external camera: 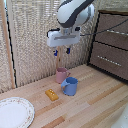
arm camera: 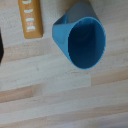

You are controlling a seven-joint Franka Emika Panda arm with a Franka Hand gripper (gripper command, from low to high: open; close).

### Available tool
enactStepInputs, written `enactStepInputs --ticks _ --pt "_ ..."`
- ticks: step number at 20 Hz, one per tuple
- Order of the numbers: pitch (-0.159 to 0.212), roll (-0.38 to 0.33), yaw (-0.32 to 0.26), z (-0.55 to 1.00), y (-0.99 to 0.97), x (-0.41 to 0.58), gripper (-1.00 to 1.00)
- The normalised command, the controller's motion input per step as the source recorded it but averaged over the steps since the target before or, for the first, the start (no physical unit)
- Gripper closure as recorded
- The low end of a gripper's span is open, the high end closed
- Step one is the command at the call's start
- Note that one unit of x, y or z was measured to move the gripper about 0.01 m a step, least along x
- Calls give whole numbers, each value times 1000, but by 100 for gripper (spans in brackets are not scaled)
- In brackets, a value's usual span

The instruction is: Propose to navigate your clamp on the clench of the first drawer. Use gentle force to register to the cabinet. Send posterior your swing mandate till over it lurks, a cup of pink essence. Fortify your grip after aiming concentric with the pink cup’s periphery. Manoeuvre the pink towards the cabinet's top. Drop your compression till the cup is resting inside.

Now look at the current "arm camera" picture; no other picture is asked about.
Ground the yellow block with white dots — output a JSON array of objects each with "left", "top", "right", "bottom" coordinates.
[{"left": 17, "top": 0, "right": 44, "bottom": 40}]

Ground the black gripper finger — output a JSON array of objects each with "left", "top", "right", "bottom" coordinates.
[{"left": 0, "top": 28, "right": 5, "bottom": 64}]

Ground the blue mug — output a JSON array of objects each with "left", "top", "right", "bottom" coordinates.
[{"left": 51, "top": 0, "right": 108, "bottom": 70}]

